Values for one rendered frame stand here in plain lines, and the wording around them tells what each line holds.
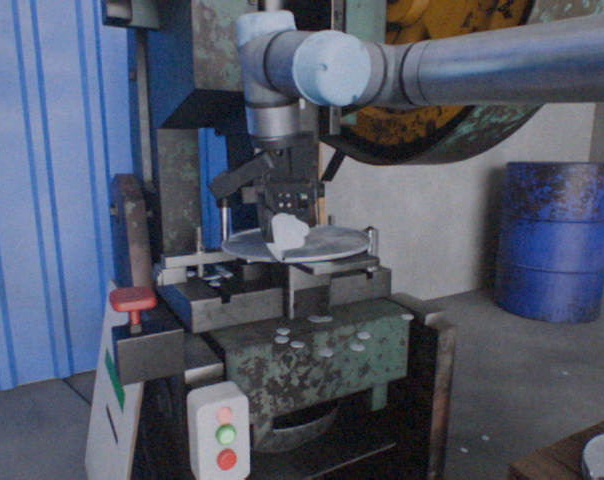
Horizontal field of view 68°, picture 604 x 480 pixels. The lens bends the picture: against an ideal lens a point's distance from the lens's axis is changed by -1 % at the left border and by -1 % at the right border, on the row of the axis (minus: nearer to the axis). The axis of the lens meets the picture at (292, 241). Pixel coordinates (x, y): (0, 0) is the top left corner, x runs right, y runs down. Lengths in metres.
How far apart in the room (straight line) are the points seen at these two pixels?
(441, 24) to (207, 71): 0.56
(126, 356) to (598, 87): 0.63
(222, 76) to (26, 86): 1.27
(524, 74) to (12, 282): 1.90
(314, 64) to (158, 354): 0.45
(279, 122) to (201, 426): 0.42
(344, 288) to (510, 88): 0.56
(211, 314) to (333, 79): 0.48
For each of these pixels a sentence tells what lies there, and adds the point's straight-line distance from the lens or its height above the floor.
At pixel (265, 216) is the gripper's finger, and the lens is 0.67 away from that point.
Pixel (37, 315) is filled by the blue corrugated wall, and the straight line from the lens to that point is 2.12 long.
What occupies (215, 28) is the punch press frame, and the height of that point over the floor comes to 1.16.
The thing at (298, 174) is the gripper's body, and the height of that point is 0.93.
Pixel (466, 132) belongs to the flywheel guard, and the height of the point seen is 0.99.
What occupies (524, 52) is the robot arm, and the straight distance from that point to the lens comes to 0.50.
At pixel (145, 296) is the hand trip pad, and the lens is 0.67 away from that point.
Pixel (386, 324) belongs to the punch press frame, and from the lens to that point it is 0.92.
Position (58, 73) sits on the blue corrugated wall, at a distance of 2.03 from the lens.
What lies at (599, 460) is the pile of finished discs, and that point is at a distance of 1.12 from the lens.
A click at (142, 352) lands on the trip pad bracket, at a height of 0.68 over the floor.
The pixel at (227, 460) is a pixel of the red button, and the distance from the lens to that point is 0.70.
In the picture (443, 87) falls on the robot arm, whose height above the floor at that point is 1.03.
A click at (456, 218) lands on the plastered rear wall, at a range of 3.10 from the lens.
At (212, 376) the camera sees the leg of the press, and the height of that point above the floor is 0.62.
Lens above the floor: 0.97
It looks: 12 degrees down
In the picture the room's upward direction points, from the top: straight up
